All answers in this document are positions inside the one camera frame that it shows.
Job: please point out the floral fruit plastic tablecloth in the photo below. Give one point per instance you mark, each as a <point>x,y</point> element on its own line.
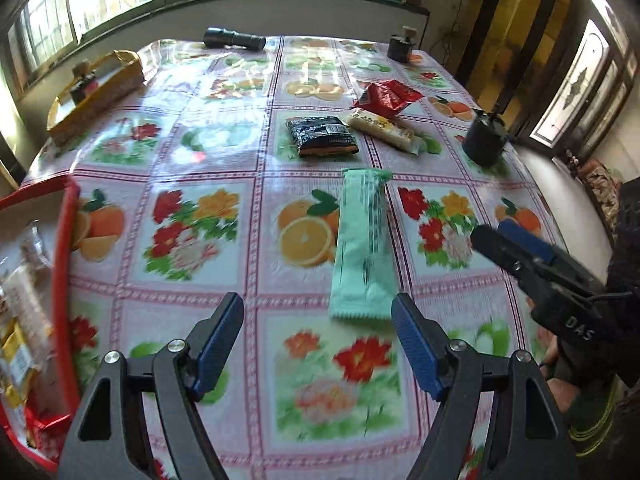
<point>191,188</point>

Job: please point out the yellow cardboard box tray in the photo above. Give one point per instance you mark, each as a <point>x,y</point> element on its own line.
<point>119,72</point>

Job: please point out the black snack packet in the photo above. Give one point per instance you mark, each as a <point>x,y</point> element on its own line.
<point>321,136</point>

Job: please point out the brown crumb cake packet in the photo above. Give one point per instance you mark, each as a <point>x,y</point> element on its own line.
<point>26,283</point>

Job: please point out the long mint green packet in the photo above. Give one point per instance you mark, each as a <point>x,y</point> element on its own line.
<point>364,280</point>

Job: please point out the long cream cake packet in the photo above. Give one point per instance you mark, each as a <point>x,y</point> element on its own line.
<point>383,129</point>

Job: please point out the yellow white snack packet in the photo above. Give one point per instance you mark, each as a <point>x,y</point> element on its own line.
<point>18,362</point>

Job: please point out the person right hand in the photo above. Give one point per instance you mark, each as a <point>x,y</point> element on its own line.
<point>564,393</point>

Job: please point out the red foil snack bag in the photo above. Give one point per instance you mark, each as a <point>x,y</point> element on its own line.
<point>387,98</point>

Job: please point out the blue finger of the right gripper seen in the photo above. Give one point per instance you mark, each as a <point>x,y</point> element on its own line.
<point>536,246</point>

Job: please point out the small dark ink bottle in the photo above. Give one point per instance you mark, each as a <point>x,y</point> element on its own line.
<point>400,46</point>

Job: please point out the red rimmed white tray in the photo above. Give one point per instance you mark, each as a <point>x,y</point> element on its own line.
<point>38,391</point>

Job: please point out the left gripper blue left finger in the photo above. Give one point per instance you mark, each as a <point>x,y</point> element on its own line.
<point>211,341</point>

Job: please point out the black flashlight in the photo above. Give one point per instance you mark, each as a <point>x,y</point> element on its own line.
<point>216,37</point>

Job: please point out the dark bottle in box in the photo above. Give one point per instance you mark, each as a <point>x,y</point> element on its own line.
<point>84,82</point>

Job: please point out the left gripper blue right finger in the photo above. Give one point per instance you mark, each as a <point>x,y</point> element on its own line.
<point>425,345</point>

